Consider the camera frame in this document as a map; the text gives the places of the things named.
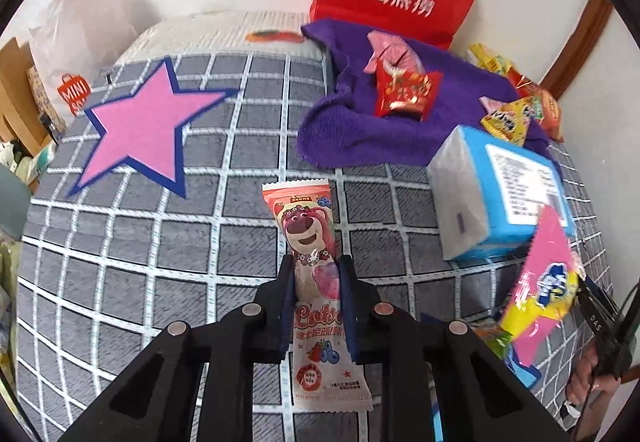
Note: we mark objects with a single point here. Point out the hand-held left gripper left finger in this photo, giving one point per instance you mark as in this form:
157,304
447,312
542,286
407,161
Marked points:
282,317

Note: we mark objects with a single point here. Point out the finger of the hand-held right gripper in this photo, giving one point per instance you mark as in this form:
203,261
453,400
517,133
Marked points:
597,322

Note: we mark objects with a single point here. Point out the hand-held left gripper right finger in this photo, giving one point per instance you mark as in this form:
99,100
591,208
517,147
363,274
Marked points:
352,322

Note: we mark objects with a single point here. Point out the pink and yellow snack packet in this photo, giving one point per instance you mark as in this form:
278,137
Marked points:
545,282

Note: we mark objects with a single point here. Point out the dark blue snack packet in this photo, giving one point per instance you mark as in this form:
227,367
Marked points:
522,367

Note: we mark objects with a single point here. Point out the pink bear snack packet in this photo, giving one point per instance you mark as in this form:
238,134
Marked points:
307,232

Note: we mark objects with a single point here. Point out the green snack packet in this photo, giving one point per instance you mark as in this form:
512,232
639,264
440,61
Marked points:
492,342

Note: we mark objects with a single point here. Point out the red snack packet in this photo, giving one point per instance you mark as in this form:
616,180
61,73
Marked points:
405,92

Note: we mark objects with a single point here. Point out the pink peach snack packet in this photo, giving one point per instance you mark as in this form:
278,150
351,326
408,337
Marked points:
490,103

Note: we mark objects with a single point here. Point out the pink crinkled snack packet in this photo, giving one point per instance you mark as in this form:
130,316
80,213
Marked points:
395,49

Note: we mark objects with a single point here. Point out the person's right hand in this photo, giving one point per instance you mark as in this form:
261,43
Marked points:
582,382

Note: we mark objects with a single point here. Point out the grey grid bedsheet with stars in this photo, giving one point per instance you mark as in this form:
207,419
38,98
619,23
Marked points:
150,247

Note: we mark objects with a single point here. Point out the blue tissue box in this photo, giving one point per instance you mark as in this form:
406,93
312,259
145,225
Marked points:
520,187

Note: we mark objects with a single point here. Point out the purple towel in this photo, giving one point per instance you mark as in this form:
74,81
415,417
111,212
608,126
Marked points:
350,122

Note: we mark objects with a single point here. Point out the orange chips bag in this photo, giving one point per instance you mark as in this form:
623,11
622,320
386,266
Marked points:
547,109

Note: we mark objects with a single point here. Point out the yellow chips bag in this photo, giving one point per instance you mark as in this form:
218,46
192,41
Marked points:
492,59

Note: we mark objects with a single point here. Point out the white quilted fruit-print pillow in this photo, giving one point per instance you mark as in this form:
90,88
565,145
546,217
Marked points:
215,32

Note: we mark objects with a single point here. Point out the white plastic shopping bag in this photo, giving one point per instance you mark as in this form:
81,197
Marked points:
75,32

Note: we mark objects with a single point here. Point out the brown wooden door frame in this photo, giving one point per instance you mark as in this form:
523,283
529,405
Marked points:
585,42

